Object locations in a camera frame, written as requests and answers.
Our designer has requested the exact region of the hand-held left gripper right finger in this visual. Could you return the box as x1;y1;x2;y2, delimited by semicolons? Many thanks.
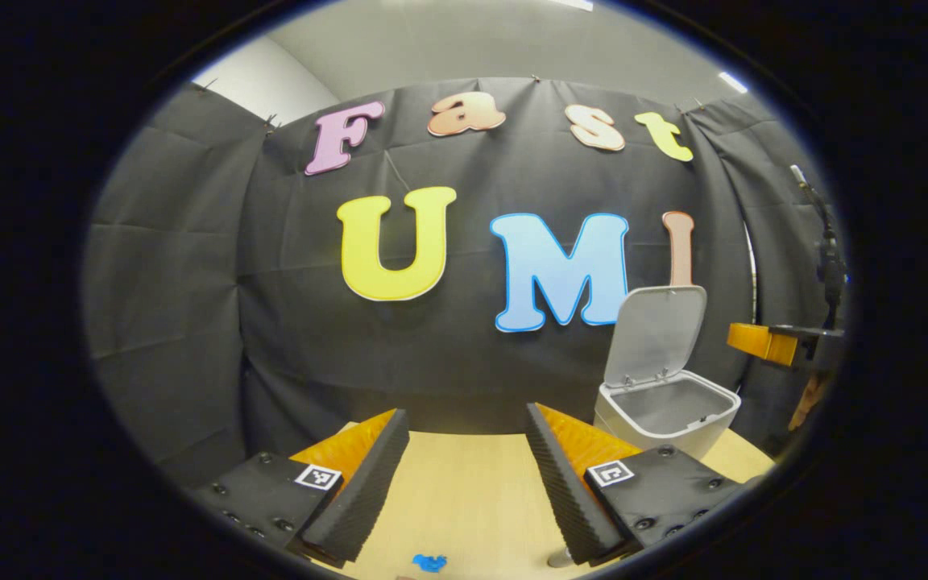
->
525;403;755;565

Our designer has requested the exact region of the wooden desktop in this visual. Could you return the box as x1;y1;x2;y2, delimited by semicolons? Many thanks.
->
335;421;777;580

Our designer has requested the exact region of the white desktop garbage bin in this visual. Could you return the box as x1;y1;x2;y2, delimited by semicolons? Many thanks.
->
593;285;743;462

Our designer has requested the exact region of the black backdrop cloth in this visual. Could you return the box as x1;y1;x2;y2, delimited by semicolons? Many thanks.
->
81;77;847;484

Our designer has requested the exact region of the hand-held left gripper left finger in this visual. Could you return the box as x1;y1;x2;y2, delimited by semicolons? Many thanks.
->
190;408;411;565

